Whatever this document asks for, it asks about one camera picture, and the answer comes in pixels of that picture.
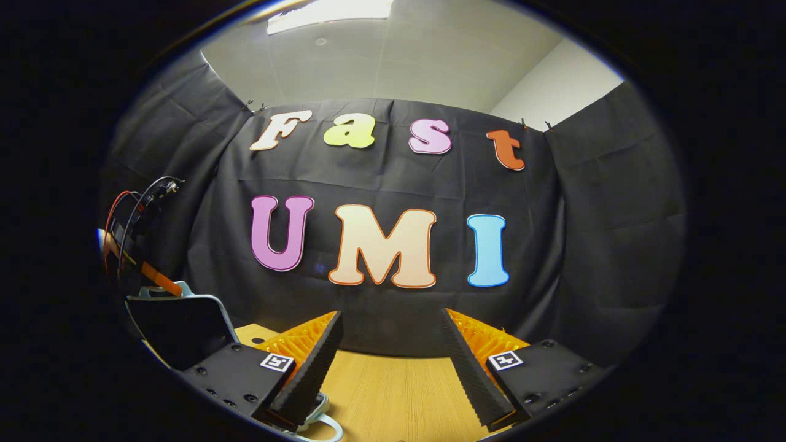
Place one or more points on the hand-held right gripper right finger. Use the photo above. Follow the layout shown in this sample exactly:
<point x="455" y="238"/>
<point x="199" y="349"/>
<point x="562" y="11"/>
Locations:
<point x="470" y="368"/>

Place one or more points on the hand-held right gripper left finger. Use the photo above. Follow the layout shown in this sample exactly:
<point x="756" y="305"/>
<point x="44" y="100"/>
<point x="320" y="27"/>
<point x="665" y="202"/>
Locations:
<point x="319" y="362"/>

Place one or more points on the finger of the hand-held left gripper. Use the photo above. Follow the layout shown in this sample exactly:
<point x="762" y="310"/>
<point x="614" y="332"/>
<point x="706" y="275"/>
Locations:
<point x="161" y="281"/>

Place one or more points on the light blue suitcase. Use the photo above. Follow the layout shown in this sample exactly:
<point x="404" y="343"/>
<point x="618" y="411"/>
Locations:
<point x="178" y="331"/>

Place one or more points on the black backdrop cloth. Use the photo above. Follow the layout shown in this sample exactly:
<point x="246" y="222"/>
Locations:
<point x="381" y="178"/>

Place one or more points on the ceiling light panel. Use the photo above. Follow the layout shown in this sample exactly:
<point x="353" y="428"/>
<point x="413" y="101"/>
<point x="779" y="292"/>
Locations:
<point x="331" y="13"/>

